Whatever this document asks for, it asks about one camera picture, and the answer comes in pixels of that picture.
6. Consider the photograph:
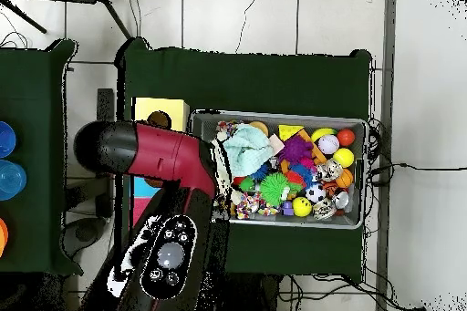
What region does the mint green cloth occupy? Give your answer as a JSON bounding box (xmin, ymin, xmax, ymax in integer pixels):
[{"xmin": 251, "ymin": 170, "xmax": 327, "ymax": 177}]
[{"xmin": 222, "ymin": 124, "xmax": 275, "ymax": 178}]

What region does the clear mesh bin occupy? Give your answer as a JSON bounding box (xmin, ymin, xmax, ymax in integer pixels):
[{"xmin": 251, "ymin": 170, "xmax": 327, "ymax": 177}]
[{"xmin": 187, "ymin": 111, "xmax": 368, "ymax": 230}]

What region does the wooden three-hole sorting box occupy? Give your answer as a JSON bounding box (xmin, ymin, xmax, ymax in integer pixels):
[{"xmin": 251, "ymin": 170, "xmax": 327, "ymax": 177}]
[{"xmin": 130, "ymin": 97, "xmax": 191, "ymax": 248}]

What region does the orange round disc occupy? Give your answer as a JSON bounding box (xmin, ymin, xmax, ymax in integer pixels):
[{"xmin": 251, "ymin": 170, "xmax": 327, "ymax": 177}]
[{"xmin": 249, "ymin": 120, "xmax": 270, "ymax": 136}]

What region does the wooden cube block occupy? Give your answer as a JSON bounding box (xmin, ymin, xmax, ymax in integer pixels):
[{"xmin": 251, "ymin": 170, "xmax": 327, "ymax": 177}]
[{"xmin": 268, "ymin": 134, "xmax": 285, "ymax": 156}]

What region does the green spiky ball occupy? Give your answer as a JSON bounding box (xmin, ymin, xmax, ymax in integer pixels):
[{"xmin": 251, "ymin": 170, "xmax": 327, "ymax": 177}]
[{"xmin": 260, "ymin": 173, "xmax": 292, "ymax": 208}]

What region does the purple spiky ball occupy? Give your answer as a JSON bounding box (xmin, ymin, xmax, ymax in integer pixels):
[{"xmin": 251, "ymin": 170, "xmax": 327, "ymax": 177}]
[{"xmin": 278, "ymin": 134, "xmax": 316, "ymax": 167}]

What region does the dark green table cloth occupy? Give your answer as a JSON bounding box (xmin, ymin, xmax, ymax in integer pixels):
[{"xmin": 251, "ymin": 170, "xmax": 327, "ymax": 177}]
[{"xmin": 115, "ymin": 36, "xmax": 373, "ymax": 279}]

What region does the yellow smiley face ball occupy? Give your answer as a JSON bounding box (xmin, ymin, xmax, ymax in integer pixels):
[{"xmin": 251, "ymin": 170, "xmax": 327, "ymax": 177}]
[{"xmin": 292, "ymin": 197, "xmax": 314, "ymax": 219}]

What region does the crushed silver can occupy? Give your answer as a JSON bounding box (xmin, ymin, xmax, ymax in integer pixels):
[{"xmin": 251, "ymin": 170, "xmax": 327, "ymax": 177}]
[{"xmin": 318, "ymin": 159, "xmax": 344, "ymax": 181}]

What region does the red ball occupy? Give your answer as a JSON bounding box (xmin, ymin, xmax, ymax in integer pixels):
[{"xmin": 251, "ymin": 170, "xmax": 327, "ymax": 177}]
[{"xmin": 336, "ymin": 127, "xmax": 357, "ymax": 145}]

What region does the dark green side-table cloth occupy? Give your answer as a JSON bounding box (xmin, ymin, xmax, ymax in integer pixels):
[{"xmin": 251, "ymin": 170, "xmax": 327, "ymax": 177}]
[{"xmin": 0, "ymin": 39, "xmax": 83, "ymax": 277}]

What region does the light blue plastic cup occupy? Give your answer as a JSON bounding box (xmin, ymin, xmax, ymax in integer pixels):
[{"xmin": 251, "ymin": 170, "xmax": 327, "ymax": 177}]
[{"xmin": 0, "ymin": 160, "xmax": 28, "ymax": 202}]

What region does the dark blue plastic cup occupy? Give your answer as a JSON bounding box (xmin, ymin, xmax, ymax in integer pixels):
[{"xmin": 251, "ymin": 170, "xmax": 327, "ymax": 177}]
[{"xmin": 0, "ymin": 120, "xmax": 17, "ymax": 160}]

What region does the orange plastic cup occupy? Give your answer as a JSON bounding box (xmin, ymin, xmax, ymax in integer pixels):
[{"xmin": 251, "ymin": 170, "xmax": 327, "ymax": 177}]
[{"xmin": 0, "ymin": 217, "xmax": 9, "ymax": 257}]

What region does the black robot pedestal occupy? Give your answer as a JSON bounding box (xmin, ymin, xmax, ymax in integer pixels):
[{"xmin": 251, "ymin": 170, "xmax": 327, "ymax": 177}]
[{"xmin": 222, "ymin": 273, "xmax": 295, "ymax": 311}]

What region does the black floor cable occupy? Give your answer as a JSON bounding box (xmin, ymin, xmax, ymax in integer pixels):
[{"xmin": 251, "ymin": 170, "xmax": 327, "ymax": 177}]
[{"xmin": 368, "ymin": 159, "xmax": 467, "ymax": 180}]

